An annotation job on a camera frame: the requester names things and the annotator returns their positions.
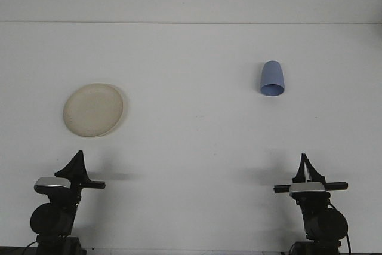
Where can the pale blue cup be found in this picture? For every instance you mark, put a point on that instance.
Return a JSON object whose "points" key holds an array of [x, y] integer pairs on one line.
{"points": [[271, 76]]}

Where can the pale round plate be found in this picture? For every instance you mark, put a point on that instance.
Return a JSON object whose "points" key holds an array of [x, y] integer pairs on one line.
{"points": [[92, 110]]}

